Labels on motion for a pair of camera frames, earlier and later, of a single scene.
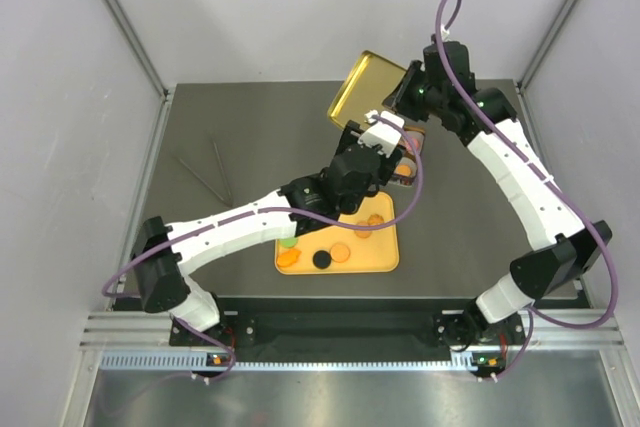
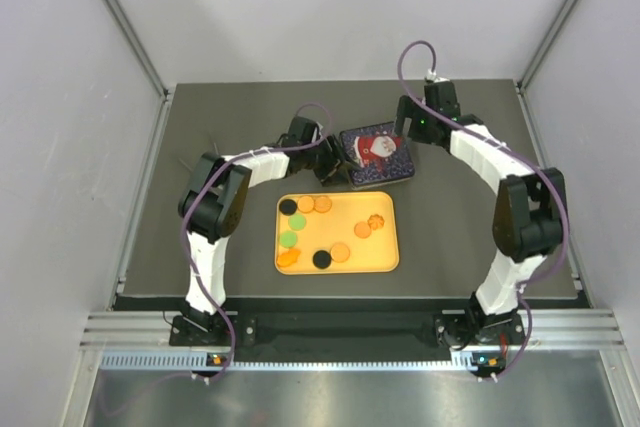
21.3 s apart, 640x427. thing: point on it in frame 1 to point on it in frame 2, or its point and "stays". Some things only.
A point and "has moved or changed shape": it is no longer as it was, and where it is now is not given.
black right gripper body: (416, 98) to (421, 121)
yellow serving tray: (337, 249) stays
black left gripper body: (386, 167) to (319, 158)
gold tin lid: (369, 85) has moved or changed shape
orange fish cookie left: (288, 257) stays
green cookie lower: (288, 242) stays
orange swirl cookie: (375, 219) stays
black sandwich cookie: (321, 259) stays
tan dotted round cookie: (340, 253) stays
